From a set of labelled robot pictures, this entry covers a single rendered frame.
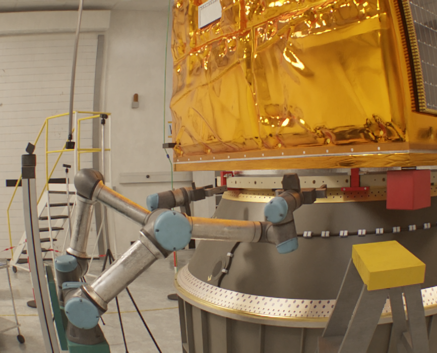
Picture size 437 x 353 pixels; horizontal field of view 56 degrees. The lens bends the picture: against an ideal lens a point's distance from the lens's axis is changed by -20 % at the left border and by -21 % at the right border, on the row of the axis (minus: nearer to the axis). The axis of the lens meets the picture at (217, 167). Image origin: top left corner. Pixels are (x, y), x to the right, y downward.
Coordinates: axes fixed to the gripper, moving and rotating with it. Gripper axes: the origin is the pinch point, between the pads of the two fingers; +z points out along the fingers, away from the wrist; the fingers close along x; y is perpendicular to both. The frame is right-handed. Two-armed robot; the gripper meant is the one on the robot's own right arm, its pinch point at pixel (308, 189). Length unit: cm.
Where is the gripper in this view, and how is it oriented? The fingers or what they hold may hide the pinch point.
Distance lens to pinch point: 187.9
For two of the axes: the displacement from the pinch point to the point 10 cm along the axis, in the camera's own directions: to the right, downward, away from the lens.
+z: 5.2, -1.9, 8.3
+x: 8.5, -0.2, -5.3
